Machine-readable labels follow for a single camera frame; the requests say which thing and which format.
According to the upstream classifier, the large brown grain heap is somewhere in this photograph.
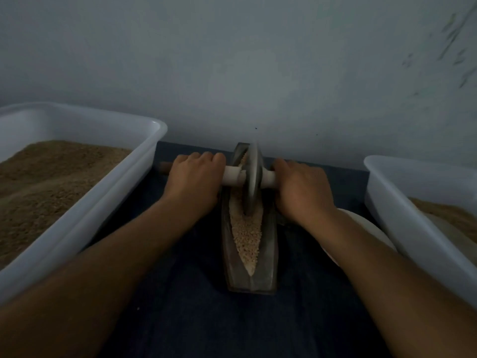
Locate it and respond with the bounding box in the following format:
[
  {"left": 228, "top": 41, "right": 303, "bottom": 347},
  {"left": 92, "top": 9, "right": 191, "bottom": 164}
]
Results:
[
  {"left": 410, "top": 197, "right": 477, "bottom": 242},
  {"left": 0, "top": 141, "right": 133, "bottom": 269}
]

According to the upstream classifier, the white plastic tub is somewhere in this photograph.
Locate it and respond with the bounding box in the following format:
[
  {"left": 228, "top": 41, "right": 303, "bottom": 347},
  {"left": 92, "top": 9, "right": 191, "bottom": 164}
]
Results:
[
  {"left": 0, "top": 102, "right": 168, "bottom": 303},
  {"left": 364, "top": 155, "right": 477, "bottom": 306}
]

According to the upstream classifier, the white round plate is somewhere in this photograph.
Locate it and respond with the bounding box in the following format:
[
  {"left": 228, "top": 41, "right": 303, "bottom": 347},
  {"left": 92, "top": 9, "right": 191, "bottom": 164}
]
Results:
[{"left": 322, "top": 208, "right": 398, "bottom": 267}]

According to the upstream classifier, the person's right hand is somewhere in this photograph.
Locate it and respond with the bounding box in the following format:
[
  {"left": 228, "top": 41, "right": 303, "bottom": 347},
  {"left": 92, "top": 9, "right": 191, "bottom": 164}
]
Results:
[{"left": 273, "top": 159, "right": 338, "bottom": 228}]

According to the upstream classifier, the person's left hand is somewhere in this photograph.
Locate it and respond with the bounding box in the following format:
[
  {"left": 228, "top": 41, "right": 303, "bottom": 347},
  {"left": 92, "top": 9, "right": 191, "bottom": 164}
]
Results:
[{"left": 161, "top": 151, "right": 228, "bottom": 223}]

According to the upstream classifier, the person's right forearm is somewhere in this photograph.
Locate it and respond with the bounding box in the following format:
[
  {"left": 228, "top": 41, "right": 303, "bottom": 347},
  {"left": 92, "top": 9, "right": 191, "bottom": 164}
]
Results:
[{"left": 307, "top": 212, "right": 477, "bottom": 358}]

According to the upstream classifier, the dark blue table cloth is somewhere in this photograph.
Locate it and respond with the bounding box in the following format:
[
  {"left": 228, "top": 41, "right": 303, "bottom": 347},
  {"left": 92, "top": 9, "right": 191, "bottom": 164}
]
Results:
[{"left": 97, "top": 141, "right": 396, "bottom": 358}]

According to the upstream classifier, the metal grinding wheel with handle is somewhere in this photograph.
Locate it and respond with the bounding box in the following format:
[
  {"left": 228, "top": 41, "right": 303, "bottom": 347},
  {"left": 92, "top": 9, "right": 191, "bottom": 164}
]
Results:
[{"left": 158, "top": 142, "right": 277, "bottom": 215}]

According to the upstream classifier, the boat-shaped metal grinding trough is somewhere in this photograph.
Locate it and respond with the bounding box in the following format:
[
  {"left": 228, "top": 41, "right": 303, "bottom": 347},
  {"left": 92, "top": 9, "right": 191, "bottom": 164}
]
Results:
[{"left": 221, "top": 142, "right": 280, "bottom": 294}]

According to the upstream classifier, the person's left forearm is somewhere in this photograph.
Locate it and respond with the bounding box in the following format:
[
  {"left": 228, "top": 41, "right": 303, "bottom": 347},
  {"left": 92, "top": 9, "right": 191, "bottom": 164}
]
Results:
[{"left": 0, "top": 203, "right": 201, "bottom": 358}]

